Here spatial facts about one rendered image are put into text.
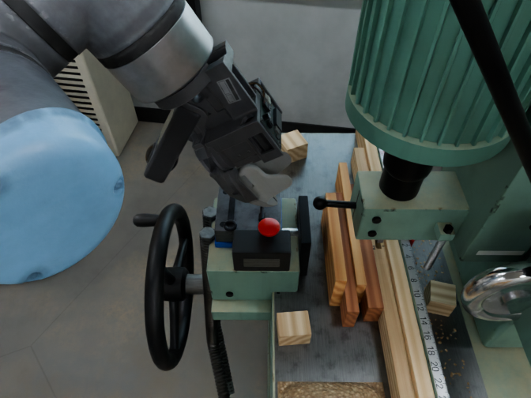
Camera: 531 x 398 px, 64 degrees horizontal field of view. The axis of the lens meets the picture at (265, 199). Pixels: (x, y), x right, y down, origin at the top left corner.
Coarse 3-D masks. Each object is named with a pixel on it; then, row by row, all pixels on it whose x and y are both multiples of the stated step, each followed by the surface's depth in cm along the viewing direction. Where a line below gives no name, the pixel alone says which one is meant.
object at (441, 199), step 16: (368, 176) 58; (432, 176) 58; (448, 176) 58; (352, 192) 61; (368, 192) 56; (432, 192) 56; (448, 192) 56; (352, 208) 61; (368, 208) 54; (384, 208) 54; (400, 208) 54; (416, 208) 54; (432, 208) 54; (448, 208) 54; (464, 208) 54; (368, 224) 57; (384, 224) 57; (400, 224) 57; (416, 224) 57; (432, 224) 57
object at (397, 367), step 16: (352, 160) 81; (384, 256) 65; (384, 272) 63; (384, 288) 61; (384, 304) 60; (384, 320) 59; (384, 336) 59; (400, 336) 57; (384, 352) 59; (400, 352) 55; (400, 368) 54; (400, 384) 53
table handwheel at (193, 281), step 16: (176, 208) 73; (160, 224) 67; (176, 224) 83; (160, 240) 65; (192, 240) 88; (160, 256) 64; (176, 256) 82; (192, 256) 88; (160, 272) 63; (176, 272) 75; (192, 272) 89; (160, 288) 63; (176, 288) 73; (192, 288) 75; (160, 304) 63; (176, 304) 76; (192, 304) 88; (160, 320) 63; (176, 320) 77; (160, 336) 63; (176, 336) 77; (160, 352) 65; (176, 352) 75; (160, 368) 68
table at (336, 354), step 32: (320, 160) 84; (288, 192) 79; (320, 192) 79; (320, 224) 74; (320, 256) 70; (320, 288) 66; (320, 320) 63; (288, 352) 59; (320, 352) 59; (352, 352) 59; (384, 384) 57
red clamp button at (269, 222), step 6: (264, 222) 59; (270, 222) 58; (276, 222) 59; (258, 228) 58; (264, 228) 58; (270, 228) 58; (276, 228) 58; (264, 234) 58; (270, 234) 58; (276, 234) 58
